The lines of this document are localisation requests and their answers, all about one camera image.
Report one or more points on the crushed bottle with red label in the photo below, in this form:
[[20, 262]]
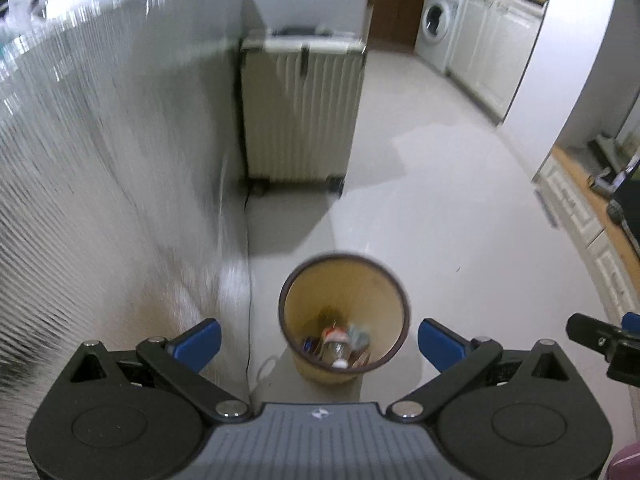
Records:
[[337, 347]]

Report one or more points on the yellow plastic bucket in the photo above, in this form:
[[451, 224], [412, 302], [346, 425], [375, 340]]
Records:
[[300, 305]]

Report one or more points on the brown wooden door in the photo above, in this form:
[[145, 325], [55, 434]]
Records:
[[395, 15]]

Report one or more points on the black bag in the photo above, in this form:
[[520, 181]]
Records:
[[630, 200]]

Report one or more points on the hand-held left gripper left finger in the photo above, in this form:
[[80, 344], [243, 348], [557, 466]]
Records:
[[197, 342]]

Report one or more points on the white bench cabinet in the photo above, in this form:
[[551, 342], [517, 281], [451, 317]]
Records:
[[575, 205]]

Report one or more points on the white washing machine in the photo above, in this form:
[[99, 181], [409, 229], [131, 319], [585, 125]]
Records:
[[437, 25]]

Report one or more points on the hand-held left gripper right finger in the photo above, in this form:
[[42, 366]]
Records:
[[440, 342]]

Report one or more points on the pink garment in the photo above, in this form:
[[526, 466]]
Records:
[[627, 465]]

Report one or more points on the teal plastic bag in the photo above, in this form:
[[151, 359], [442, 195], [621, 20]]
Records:
[[361, 337]]

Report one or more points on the white ribbed suitcase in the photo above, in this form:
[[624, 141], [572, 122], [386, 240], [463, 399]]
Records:
[[300, 120]]

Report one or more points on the white kitchen cabinets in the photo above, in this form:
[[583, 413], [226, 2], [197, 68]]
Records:
[[490, 50]]

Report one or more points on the crushed blue can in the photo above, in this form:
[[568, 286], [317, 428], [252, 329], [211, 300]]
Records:
[[311, 346]]

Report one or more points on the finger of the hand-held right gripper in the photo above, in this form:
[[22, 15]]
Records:
[[632, 321], [590, 334]]

